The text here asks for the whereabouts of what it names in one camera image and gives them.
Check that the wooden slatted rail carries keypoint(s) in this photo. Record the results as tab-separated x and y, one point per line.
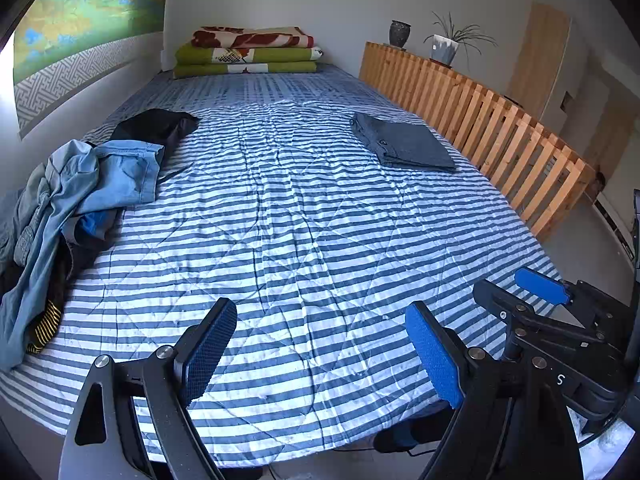
480	125

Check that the light blue jeans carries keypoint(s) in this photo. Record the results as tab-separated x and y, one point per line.
115	175

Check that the green landscape wall hanging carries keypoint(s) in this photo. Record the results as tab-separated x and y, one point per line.
90	25

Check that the grey houndstooth pants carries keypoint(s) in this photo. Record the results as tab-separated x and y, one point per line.
405	142

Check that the black yellow striped garment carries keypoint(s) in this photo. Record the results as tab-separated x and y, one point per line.
45	327

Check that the green folded blanket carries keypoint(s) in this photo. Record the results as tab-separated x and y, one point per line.
200	71
200	54

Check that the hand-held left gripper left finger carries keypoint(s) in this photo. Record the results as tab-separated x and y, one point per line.
210	350

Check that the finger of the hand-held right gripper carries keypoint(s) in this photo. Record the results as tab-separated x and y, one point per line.
500	300
542	285

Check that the dark ceramic vase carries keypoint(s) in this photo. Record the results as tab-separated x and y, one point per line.
399	34

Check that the potted plant in white pot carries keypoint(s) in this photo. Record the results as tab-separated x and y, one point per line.
445	49

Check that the blue white striped bedspread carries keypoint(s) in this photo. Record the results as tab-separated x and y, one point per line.
300	240

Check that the grey green garment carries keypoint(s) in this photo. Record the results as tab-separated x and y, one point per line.
27	210

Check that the light wooden door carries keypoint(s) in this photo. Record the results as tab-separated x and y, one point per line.
540	60

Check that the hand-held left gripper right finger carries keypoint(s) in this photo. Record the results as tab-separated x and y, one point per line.
432	355

